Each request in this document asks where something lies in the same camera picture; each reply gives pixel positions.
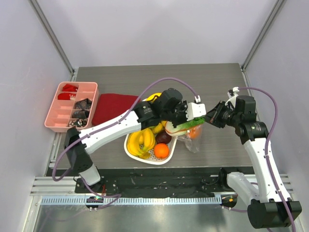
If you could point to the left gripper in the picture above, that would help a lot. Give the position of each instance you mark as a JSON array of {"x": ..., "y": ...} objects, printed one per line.
[{"x": 183, "y": 107}]

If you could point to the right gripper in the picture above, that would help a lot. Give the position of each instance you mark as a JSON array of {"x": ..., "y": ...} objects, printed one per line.
[{"x": 215, "y": 114}]

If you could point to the green white cabbage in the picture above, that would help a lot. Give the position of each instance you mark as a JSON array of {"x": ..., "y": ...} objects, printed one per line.
[{"x": 182, "y": 128}]

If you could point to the orange fruit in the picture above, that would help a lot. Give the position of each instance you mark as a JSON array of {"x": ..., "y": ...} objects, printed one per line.
[
  {"x": 195, "y": 132},
  {"x": 161, "y": 151}
]

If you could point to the clear zip top bag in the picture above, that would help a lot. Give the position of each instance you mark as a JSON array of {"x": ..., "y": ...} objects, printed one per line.
[{"x": 193, "y": 145}]

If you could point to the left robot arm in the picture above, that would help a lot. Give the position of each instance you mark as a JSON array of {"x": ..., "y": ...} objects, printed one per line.
[{"x": 79, "y": 144}]

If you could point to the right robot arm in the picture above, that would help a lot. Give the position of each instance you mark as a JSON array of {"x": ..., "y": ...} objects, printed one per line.
[{"x": 269, "y": 204}]

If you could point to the yellow lemon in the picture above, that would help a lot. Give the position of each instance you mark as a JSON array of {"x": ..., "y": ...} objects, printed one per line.
[{"x": 157, "y": 129}]

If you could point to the dark red mangosteen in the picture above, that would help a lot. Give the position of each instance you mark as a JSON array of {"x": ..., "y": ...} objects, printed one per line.
[{"x": 163, "y": 138}]

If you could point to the yellow banana bunch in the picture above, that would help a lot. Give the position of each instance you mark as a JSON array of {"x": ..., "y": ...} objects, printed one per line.
[{"x": 140, "y": 143}]

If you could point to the white perforated fruit basket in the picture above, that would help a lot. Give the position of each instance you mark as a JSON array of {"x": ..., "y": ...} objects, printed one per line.
[{"x": 153, "y": 160}]

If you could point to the red folded cloth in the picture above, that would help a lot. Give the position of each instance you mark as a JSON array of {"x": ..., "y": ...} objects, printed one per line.
[{"x": 111, "y": 105}]

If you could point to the dark wrapped items in tray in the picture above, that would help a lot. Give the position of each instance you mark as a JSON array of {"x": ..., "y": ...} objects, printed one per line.
[{"x": 80, "y": 114}]

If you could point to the pink compartment tray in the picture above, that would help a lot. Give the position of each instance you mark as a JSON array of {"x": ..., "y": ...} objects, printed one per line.
[{"x": 60, "y": 111}]

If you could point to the red items in tray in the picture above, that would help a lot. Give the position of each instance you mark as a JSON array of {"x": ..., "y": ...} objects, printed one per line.
[{"x": 68, "y": 93}]

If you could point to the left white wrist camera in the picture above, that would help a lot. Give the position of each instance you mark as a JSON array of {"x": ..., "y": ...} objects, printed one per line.
[{"x": 195, "y": 109}]

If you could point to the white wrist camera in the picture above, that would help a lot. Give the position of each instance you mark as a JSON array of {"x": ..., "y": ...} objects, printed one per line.
[
  {"x": 195, "y": 109},
  {"x": 232, "y": 94}
]

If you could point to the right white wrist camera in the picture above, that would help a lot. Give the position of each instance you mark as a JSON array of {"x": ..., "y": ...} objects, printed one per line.
[{"x": 232, "y": 94}]

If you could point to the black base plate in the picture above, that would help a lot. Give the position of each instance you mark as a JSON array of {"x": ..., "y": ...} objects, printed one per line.
[{"x": 195, "y": 182}]

